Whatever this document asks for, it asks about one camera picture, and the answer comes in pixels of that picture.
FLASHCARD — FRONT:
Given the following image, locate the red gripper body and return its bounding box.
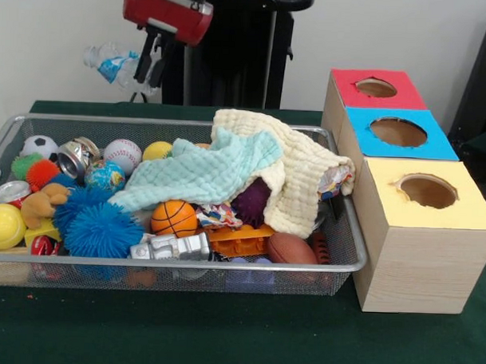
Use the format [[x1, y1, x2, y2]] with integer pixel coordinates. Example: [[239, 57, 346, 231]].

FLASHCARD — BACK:
[[121, 0, 215, 48]]

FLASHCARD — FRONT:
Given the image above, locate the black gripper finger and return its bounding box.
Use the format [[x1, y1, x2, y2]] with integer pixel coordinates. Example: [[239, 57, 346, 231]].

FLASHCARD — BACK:
[[149, 33, 178, 89], [132, 26, 160, 85]]

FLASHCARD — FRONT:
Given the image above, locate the light blue muslin cloth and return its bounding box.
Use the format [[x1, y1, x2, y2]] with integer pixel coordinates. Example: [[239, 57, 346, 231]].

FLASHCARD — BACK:
[[108, 123, 286, 216]]

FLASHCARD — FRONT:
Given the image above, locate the cream muslin cloth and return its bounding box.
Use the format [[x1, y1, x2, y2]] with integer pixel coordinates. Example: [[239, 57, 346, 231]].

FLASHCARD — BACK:
[[207, 108, 358, 241]]

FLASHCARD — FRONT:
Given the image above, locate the silver mesh bin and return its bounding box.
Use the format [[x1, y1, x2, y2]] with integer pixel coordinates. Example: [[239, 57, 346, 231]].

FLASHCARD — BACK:
[[0, 111, 373, 299]]

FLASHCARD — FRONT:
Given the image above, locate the wooden box with three holes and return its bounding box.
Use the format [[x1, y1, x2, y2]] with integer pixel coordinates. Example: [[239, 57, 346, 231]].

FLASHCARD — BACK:
[[314, 66, 486, 318]]

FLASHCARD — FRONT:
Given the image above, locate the white toy baseball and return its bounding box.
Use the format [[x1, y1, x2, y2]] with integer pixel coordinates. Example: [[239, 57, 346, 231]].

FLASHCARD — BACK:
[[102, 137, 144, 176]]

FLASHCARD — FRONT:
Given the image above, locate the crushed drink can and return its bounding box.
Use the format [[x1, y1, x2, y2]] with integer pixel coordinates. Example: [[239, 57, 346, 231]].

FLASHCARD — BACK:
[[55, 135, 101, 184]]

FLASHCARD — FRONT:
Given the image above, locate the small globe print ball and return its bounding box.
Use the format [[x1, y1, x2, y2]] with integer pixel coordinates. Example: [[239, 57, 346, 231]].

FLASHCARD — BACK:
[[83, 159, 128, 194]]

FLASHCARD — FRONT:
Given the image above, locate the small toy soccer ball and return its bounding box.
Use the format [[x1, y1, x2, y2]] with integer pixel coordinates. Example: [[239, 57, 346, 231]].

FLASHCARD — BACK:
[[18, 133, 60, 160]]

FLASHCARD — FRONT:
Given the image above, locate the orange toy basketball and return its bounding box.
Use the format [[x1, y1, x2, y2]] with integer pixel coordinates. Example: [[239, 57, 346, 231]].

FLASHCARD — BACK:
[[150, 198, 200, 238]]

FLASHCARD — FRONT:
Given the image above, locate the silver toy robot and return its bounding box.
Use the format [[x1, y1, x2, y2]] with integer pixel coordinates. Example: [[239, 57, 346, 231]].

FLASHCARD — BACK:
[[128, 229, 213, 264]]

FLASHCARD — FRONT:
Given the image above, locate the brown toy football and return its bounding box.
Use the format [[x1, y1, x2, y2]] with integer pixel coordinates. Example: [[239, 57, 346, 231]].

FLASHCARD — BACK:
[[266, 230, 320, 265]]

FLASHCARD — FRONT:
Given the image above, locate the dark green table cloth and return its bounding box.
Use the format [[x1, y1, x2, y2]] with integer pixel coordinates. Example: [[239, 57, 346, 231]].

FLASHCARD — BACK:
[[0, 97, 486, 364]]

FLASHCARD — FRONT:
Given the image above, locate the black looped cable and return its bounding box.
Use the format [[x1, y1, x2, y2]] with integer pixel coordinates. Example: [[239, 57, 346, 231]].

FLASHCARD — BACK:
[[128, 89, 152, 105]]

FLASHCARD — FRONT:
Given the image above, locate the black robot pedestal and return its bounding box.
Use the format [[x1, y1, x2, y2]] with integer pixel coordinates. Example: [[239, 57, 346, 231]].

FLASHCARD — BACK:
[[161, 0, 317, 110]]

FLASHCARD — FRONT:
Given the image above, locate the blue stringy koosh ball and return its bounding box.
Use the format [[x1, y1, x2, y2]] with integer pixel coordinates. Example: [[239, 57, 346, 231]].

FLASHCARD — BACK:
[[63, 210, 146, 260]]

